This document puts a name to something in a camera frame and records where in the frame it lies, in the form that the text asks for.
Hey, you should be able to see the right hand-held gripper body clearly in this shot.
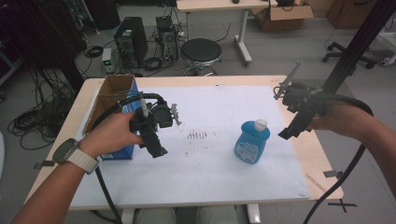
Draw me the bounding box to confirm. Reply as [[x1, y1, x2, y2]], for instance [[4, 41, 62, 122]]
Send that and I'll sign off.
[[273, 60, 330, 124]]

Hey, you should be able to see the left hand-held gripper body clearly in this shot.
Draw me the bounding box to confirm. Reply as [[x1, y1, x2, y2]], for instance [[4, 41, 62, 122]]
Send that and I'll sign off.
[[129, 92, 183, 132]]

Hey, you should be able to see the blue bottle with white cap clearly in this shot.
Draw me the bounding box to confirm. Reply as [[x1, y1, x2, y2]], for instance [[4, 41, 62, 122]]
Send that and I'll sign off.
[[233, 119, 271, 165]]

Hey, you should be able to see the blue cardboard box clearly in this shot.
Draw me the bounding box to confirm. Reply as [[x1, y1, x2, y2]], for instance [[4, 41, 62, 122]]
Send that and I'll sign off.
[[82, 74, 141, 161]]

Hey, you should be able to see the person's right hand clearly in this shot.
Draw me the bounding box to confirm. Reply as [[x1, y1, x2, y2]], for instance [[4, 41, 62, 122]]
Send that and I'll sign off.
[[307, 103, 359, 133]]

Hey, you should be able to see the person's left hand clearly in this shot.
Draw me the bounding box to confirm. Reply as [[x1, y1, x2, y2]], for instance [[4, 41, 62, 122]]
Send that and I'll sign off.
[[78, 111, 146, 160]]

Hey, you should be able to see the grey tape piece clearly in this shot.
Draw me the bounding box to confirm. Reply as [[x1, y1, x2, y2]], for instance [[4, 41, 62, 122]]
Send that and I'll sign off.
[[33, 160, 55, 171], [322, 170, 344, 180]]

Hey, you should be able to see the clear tape strip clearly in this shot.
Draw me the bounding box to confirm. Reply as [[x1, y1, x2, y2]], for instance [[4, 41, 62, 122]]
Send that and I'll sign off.
[[304, 173, 330, 195]]

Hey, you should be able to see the white mat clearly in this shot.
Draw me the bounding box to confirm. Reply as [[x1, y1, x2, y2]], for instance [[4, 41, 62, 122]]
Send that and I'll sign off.
[[69, 85, 311, 209]]

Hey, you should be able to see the black office chair base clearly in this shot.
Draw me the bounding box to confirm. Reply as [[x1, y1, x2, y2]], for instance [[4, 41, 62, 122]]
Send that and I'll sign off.
[[321, 41, 378, 70]]

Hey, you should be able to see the person's left leg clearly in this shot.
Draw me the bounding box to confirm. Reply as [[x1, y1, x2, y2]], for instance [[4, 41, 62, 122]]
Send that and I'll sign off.
[[134, 207, 177, 224]]

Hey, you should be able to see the person's leg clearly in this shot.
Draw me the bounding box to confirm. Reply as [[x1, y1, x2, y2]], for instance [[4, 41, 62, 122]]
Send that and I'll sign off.
[[195, 205, 239, 224], [134, 207, 177, 224]]

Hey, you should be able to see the wristwatch with white band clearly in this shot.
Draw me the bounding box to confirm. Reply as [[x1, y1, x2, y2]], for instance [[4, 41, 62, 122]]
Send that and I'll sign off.
[[51, 138, 100, 175]]

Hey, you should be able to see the black round stool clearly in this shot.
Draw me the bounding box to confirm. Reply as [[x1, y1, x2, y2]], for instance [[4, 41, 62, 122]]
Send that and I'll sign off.
[[180, 37, 223, 77]]

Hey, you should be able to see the open computer case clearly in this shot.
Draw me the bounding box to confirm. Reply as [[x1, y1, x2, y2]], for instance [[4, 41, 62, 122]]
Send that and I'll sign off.
[[155, 15, 180, 63]]

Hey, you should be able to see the black metal stand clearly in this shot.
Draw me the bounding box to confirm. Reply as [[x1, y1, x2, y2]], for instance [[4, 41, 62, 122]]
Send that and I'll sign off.
[[321, 0, 396, 96]]

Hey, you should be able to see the black computer tower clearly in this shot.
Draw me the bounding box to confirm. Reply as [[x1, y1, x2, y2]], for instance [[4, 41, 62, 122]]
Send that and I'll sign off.
[[113, 16, 149, 69]]

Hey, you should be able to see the open brown cardboard box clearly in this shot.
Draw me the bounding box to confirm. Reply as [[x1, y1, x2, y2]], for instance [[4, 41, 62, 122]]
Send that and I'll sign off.
[[250, 4, 315, 33]]

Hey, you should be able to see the closed brown cardboard box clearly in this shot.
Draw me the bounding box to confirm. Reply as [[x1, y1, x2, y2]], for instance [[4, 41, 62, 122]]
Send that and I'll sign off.
[[326, 0, 379, 31]]

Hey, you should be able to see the person's right leg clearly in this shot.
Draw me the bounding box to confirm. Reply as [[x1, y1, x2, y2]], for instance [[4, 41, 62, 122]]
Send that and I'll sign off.
[[195, 205, 239, 224]]

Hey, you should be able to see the wooden desk with white leg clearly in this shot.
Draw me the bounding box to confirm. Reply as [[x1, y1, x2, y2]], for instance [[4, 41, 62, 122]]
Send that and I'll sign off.
[[176, 0, 278, 67]]

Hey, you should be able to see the thick black gripper cable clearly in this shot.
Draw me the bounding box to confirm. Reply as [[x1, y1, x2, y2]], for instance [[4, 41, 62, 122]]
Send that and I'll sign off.
[[303, 92, 375, 224], [90, 92, 166, 224]]

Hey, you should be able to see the bundle of black floor cables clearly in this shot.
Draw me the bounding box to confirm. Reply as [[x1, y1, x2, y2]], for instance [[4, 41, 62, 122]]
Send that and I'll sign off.
[[7, 68, 78, 151]]

